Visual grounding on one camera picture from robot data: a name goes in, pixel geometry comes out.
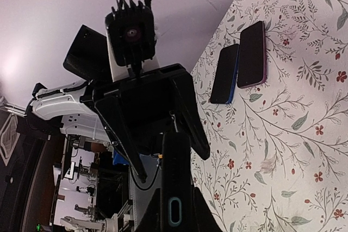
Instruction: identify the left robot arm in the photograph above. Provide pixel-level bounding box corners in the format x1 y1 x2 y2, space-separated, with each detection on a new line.
26 25 210 182

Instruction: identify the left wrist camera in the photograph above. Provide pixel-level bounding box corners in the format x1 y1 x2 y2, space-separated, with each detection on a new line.
105 0 157 80

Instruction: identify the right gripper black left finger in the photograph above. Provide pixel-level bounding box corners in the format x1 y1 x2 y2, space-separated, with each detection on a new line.
135 188 161 232

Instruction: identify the black phone white case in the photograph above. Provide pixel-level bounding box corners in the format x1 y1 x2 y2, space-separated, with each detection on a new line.
210 44 239 104

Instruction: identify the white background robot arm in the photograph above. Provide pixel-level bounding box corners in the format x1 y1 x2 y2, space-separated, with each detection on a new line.
60 187 221 232

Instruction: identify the floral patterned table mat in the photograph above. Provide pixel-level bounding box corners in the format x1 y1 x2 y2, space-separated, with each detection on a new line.
191 0 347 231

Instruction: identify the blue plastic bin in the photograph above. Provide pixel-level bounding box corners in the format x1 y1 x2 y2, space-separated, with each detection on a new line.
113 151 129 166

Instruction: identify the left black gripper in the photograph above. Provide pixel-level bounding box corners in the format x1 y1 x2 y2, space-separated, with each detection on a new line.
63 25 210 183

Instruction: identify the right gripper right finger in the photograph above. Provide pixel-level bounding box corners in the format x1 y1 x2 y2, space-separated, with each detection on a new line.
191 186 222 232

